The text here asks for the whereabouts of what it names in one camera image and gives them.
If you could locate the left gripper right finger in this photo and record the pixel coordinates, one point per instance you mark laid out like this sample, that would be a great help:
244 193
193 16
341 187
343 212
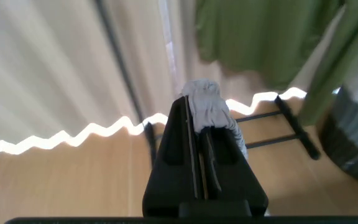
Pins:
235 183

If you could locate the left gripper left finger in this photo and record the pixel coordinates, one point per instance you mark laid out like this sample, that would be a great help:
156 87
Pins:
169 177

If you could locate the pale grey garment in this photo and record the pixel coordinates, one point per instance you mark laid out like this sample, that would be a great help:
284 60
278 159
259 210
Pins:
207 105

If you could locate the green long-sleeved shirt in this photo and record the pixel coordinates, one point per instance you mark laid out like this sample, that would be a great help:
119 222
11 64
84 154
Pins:
259 31

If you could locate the black clothes rack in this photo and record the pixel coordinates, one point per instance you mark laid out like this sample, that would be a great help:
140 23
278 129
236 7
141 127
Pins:
291 121

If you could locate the white laundry basket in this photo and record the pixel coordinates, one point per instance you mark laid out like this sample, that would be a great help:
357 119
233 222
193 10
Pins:
353 140

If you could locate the beige curtain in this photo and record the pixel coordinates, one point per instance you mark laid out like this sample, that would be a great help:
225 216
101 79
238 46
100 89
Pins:
42 62

